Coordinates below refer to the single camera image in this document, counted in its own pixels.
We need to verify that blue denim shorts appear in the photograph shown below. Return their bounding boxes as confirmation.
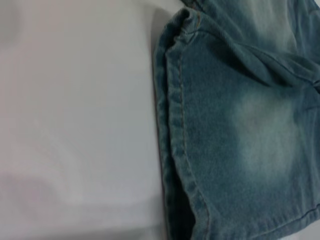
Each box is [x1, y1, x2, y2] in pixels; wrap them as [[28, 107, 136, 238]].
[[152, 0, 320, 240]]

